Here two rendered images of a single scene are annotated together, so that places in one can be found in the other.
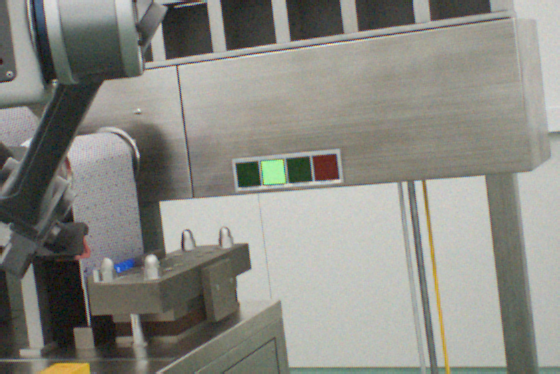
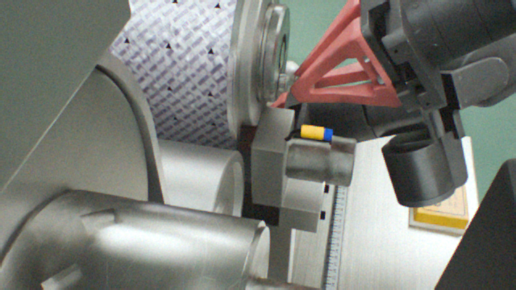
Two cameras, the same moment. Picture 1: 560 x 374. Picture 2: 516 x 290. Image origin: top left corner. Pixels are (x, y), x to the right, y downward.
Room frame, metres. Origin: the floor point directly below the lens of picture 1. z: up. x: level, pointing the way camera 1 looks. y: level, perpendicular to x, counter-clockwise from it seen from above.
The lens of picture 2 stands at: (2.11, 0.75, 1.47)
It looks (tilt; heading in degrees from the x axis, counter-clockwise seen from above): 46 degrees down; 257
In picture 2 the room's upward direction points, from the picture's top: straight up
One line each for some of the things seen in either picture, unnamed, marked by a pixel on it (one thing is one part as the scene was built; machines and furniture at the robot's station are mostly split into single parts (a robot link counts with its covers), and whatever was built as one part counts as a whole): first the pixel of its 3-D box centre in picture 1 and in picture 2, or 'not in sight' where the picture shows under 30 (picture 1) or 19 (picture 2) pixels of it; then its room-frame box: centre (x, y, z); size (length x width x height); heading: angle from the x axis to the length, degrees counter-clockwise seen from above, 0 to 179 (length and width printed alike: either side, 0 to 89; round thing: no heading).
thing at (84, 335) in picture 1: (122, 319); not in sight; (2.13, 0.34, 0.92); 0.28 x 0.04 x 0.04; 155
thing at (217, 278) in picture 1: (220, 289); not in sight; (2.09, 0.12, 0.96); 0.10 x 0.03 x 0.11; 155
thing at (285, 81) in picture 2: not in sight; (296, 84); (2.02, 0.47, 1.24); 0.03 x 0.01 x 0.01; 156
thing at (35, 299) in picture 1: (28, 276); (289, 238); (2.02, 0.49, 1.05); 0.06 x 0.05 x 0.31; 155
